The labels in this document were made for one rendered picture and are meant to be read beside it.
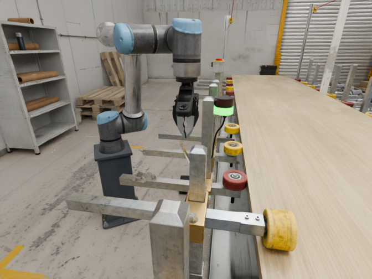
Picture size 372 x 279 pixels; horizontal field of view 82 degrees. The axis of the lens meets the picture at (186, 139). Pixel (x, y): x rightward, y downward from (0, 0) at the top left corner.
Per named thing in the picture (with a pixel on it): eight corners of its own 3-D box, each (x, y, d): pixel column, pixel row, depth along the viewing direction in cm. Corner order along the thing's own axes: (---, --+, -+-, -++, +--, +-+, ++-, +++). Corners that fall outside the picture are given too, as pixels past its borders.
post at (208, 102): (199, 219, 85) (202, 97, 66) (200, 213, 88) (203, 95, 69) (207, 220, 84) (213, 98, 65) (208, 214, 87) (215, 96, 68)
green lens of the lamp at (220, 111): (212, 114, 66) (213, 108, 65) (213, 109, 71) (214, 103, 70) (233, 115, 65) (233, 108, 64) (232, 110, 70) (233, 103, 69)
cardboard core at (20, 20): (6, 17, 268) (28, 17, 264) (11, 18, 275) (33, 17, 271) (8, 24, 271) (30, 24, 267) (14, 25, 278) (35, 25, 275)
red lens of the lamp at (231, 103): (213, 107, 65) (213, 99, 64) (214, 102, 70) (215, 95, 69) (233, 107, 64) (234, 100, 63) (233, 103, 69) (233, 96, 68)
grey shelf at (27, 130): (8, 153, 286) (-42, 20, 224) (54, 129, 368) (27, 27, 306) (38, 155, 280) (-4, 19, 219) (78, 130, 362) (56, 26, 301)
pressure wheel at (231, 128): (231, 148, 116) (232, 128, 111) (220, 143, 122) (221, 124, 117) (240, 144, 120) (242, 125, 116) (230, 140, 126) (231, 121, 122)
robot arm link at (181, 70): (199, 63, 64) (168, 62, 66) (199, 79, 66) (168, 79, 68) (202, 61, 72) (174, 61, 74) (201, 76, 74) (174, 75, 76)
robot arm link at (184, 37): (192, 20, 70) (208, 16, 62) (191, 60, 75) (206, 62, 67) (165, 18, 66) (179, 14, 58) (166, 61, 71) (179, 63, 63)
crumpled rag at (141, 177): (129, 181, 76) (128, 176, 75) (136, 171, 82) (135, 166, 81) (153, 184, 75) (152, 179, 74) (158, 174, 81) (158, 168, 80)
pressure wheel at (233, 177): (220, 208, 73) (222, 180, 68) (221, 194, 80) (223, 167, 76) (244, 211, 72) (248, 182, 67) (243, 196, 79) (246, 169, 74)
